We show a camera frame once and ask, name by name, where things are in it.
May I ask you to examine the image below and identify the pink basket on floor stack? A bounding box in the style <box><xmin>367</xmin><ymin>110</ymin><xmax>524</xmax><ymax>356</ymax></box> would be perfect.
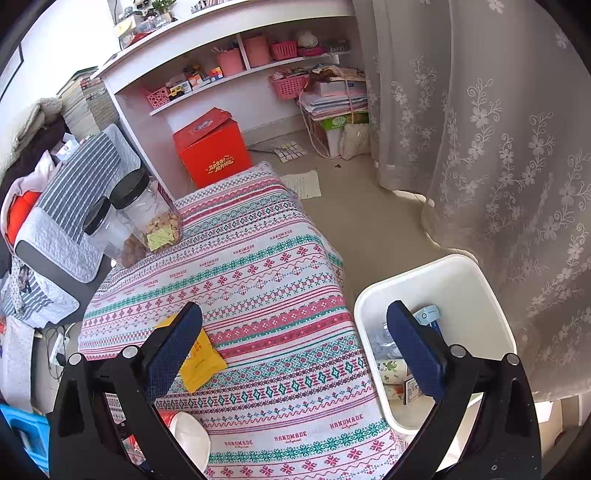
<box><xmin>269</xmin><ymin>74</ymin><xmax>308</xmax><ymax>100</ymax></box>

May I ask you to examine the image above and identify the yellow snack wrapper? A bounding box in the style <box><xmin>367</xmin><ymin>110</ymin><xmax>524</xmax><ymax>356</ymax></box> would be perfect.
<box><xmin>147</xmin><ymin>308</ymin><xmax>228</xmax><ymax>398</ymax></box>

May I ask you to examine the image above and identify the white trash bin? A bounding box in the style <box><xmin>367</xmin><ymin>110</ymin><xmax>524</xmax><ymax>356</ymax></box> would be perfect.
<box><xmin>352</xmin><ymin>253</ymin><xmax>518</xmax><ymax>437</ymax></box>

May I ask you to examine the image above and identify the pink bin on shelf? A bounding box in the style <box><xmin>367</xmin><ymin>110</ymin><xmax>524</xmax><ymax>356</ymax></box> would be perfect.
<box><xmin>243</xmin><ymin>35</ymin><xmax>271</xmax><ymax>68</ymax></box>

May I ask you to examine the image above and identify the paper sheet on floor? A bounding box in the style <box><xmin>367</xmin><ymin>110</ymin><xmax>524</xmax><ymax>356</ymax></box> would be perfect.
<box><xmin>280</xmin><ymin>170</ymin><xmax>322</xmax><ymax>200</ymax></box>

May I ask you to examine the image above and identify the white tissue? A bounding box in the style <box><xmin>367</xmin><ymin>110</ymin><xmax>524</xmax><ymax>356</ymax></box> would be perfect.
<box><xmin>377</xmin><ymin>358</ymin><xmax>411</xmax><ymax>385</ymax></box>

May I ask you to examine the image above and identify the blue plastic stool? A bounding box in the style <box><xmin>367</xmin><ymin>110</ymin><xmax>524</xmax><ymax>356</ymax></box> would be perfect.
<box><xmin>1</xmin><ymin>404</ymin><xmax>50</xmax><ymax>475</ymax></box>

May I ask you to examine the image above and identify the white bookshelf unit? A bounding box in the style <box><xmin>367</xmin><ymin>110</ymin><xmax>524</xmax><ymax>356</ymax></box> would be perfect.
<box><xmin>96</xmin><ymin>1</ymin><xmax>361</xmax><ymax>199</ymax></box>

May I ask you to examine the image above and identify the grey striped sofa cover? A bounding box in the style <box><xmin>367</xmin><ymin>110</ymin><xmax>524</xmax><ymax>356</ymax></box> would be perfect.
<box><xmin>16</xmin><ymin>124</ymin><xmax>141</xmax><ymax>283</ymax></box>

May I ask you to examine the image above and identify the tall clear jar black lid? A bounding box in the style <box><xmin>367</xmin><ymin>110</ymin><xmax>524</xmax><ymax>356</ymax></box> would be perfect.
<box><xmin>109</xmin><ymin>168</ymin><xmax>183</xmax><ymax>253</ymax></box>

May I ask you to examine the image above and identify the checkered paper on floor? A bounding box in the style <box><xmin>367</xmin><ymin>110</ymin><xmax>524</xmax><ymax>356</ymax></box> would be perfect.
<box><xmin>271</xmin><ymin>141</ymin><xmax>308</xmax><ymax>163</ymax></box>

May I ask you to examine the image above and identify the red snack package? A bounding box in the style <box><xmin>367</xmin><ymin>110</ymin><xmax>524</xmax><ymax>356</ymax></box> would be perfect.
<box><xmin>122</xmin><ymin>409</ymin><xmax>211</xmax><ymax>473</ymax></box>

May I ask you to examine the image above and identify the stack of papers and boxes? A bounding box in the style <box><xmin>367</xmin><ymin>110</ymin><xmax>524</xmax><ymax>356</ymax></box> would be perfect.
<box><xmin>297</xmin><ymin>64</ymin><xmax>370</xmax><ymax>160</ymax></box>

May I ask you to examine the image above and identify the short clear jar black lid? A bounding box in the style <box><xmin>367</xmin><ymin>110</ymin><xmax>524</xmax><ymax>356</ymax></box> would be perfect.
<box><xmin>83</xmin><ymin>196</ymin><xmax>146</xmax><ymax>268</ymax></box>

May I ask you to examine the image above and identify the stack of books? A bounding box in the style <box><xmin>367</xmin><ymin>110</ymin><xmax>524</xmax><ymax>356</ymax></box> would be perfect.
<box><xmin>57</xmin><ymin>67</ymin><xmax>119</xmax><ymax>140</ymax></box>

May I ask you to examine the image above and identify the blue carton in bin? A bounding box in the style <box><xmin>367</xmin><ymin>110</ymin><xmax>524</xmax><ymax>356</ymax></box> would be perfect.
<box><xmin>414</xmin><ymin>305</ymin><xmax>441</xmax><ymax>330</ymax></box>

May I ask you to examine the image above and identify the white floral lace curtain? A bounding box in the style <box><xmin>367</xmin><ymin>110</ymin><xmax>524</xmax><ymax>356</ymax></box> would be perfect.
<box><xmin>353</xmin><ymin>1</ymin><xmax>590</xmax><ymax>400</ymax></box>

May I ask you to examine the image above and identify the patterned striped tablecloth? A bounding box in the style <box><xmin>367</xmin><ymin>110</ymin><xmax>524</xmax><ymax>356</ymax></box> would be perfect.
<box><xmin>78</xmin><ymin>162</ymin><xmax>406</xmax><ymax>479</ymax></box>

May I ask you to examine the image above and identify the red cardboard box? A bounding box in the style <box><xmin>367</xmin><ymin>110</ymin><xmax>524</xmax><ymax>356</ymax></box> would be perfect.
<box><xmin>173</xmin><ymin>107</ymin><xmax>252</xmax><ymax>189</ymax></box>

